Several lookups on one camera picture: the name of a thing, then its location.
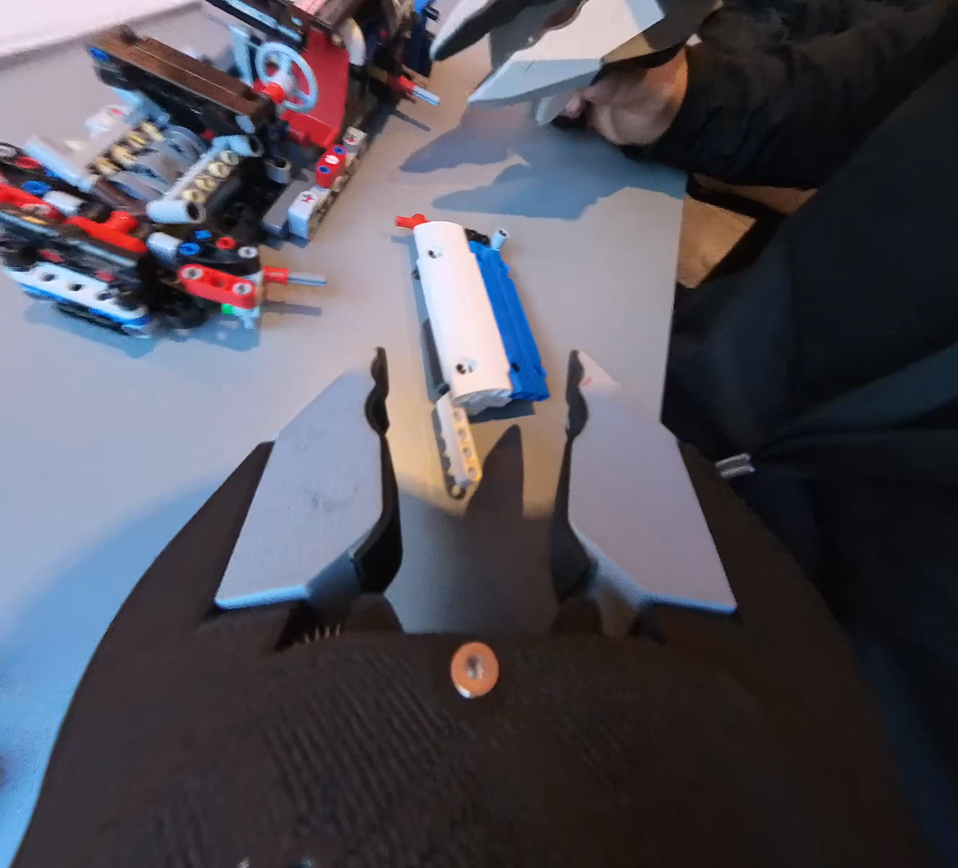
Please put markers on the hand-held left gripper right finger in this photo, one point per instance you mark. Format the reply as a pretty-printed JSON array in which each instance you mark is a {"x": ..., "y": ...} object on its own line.
[{"x": 644, "y": 509}]

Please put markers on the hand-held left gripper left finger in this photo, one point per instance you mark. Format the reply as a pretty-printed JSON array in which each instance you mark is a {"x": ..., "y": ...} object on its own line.
[{"x": 314, "y": 501}]

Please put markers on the white blue brick door panel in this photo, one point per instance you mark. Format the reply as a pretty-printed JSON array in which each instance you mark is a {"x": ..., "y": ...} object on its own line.
[{"x": 464, "y": 314}]

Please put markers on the person's right forearm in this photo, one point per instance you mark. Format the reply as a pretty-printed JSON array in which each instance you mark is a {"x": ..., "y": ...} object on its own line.
[{"x": 786, "y": 60}]

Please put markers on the grey desk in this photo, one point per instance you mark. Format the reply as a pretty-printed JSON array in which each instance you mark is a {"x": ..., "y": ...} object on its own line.
[{"x": 112, "y": 434}]

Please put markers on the person's right hand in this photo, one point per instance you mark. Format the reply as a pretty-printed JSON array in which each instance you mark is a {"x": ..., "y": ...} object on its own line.
[{"x": 636, "y": 105}]

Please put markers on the person's black jacket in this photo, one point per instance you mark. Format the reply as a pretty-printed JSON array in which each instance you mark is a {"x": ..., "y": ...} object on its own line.
[{"x": 823, "y": 329}]

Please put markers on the toy brick race car model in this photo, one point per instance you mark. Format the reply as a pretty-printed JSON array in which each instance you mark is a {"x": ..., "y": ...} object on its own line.
[{"x": 224, "y": 105}]

